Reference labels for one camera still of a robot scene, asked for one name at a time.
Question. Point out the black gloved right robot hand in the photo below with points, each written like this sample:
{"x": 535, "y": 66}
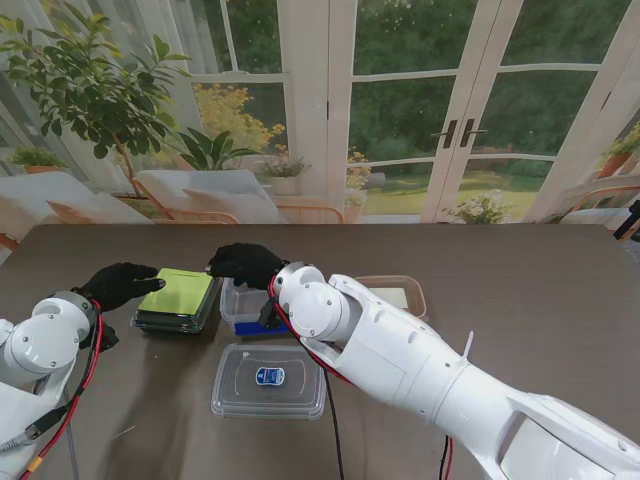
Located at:
{"x": 245, "y": 265}

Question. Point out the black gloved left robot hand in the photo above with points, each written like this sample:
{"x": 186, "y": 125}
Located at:
{"x": 115, "y": 287}

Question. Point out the clear lid with green sheet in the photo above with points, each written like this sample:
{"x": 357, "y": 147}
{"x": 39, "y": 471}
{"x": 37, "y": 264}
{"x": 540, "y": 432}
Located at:
{"x": 175, "y": 295}

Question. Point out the black plastic food tray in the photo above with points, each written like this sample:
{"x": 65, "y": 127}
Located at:
{"x": 165, "y": 324}

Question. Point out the clear lid with white label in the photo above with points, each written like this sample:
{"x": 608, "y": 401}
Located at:
{"x": 397, "y": 292}

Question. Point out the brown kraft paper bowl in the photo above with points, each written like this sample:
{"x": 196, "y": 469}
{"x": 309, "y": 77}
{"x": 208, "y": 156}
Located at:
{"x": 420, "y": 300}

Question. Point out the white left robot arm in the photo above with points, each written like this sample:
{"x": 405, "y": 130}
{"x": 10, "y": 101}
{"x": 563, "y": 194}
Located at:
{"x": 35, "y": 360}

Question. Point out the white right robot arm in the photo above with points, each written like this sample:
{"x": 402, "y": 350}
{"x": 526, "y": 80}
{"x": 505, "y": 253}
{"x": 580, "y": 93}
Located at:
{"x": 425, "y": 360}

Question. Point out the clear container with blue clips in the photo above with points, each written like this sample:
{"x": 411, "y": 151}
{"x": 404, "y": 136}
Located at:
{"x": 242, "y": 305}

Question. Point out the clear lid with blue sticker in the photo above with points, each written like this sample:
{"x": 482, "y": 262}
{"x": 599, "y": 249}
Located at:
{"x": 295, "y": 395}

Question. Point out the black tripod stand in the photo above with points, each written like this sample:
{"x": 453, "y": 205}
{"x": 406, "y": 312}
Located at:
{"x": 631, "y": 220}

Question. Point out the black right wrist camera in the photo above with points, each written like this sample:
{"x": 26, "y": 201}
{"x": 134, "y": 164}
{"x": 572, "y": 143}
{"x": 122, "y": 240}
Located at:
{"x": 270, "y": 315}

